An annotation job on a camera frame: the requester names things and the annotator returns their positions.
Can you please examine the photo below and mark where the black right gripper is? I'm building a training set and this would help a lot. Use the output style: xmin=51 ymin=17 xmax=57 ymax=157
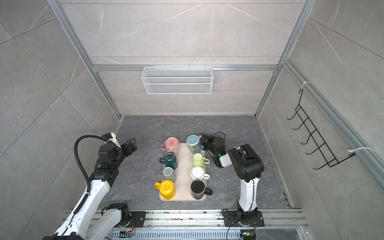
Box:
xmin=200 ymin=133 xmax=220 ymax=158

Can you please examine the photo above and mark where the light green mug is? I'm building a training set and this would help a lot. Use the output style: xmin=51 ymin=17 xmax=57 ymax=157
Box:
xmin=192 ymin=153 xmax=211 ymax=169

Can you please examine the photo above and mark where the blue mug yellow inside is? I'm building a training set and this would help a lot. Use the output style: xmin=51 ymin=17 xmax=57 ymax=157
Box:
xmin=186 ymin=135 xmax=202 ymax=154

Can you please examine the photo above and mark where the pink ghost print mug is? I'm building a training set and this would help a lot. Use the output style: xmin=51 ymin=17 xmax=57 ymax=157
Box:
xmin=160 ymin=137 xmax=180 ymax=156

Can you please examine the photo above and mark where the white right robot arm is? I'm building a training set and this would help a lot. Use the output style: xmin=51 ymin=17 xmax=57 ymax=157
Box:
xmin=199 ymin=134 xmax=265 ymax=226

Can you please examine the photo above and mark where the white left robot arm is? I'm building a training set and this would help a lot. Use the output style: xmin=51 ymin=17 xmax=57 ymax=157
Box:
xmin=44 ymin=133 xmax=138 ymax=240

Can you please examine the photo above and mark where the white mug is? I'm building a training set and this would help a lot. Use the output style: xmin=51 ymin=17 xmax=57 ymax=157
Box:
xmin=190 ymin=166 xmax=211 ymax=180

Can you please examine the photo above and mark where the dark green mug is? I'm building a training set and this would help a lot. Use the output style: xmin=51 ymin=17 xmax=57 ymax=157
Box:
xmin=159 ymin=153 xmax=179 ymax=170

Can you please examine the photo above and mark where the black mug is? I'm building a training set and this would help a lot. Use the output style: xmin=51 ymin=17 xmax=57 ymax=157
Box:
xmin=191 ymin=180 xmax=213 ymax=200

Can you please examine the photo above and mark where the grey mug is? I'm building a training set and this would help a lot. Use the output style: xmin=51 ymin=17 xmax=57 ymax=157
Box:
xmin=158 ymin=167 xmax=177 ymax=183

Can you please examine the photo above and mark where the beige plastic tray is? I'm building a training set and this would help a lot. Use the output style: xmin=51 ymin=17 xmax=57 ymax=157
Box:
xmin=159 ymin=143 xmax=207 ymax=202

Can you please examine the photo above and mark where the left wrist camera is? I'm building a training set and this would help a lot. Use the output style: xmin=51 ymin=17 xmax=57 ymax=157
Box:
xmin=109 ymin=133 xmax=121 ymax=148

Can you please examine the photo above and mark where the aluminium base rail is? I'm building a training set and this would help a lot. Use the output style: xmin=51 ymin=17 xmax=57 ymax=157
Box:
xmin=64 ymin=208 xmax=310 ymax=240

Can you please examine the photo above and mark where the white wire mesh basket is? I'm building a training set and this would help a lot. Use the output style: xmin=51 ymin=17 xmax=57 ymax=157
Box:
xmin=141 ymin=67 xmax=214 ymax=95

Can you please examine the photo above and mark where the black wire hook rack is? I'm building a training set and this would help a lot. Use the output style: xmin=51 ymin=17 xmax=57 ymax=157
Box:
xmin=287 ymin=89 xmax=356 ymax=170

